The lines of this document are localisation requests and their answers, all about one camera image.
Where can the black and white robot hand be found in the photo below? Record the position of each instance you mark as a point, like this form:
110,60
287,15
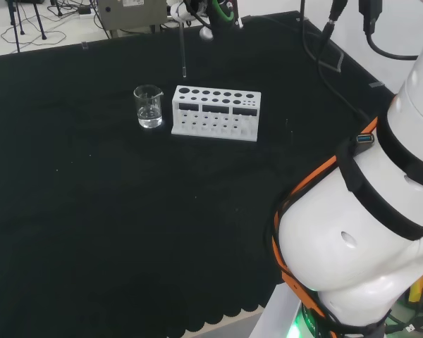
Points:
218,21

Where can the clear glass rod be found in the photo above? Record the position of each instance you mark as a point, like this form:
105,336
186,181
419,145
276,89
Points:
183,56

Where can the white test tube rack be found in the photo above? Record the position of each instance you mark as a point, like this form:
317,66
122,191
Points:
175,116

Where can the clear glass beaker with liquid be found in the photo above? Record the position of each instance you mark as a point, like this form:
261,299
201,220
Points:
148,120

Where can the grey metal box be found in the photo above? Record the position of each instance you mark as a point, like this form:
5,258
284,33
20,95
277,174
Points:
134,14

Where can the clear cloth clip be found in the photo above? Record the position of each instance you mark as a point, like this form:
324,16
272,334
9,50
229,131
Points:
85,45

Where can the black tripod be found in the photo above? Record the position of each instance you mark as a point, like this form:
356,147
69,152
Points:
39,21

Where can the blue usb plug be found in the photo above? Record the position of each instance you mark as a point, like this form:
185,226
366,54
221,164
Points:
364,138

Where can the black bench cloth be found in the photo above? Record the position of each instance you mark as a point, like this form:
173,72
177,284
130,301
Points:
127,211

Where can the yellow stop button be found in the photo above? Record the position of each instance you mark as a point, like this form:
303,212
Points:
417,292

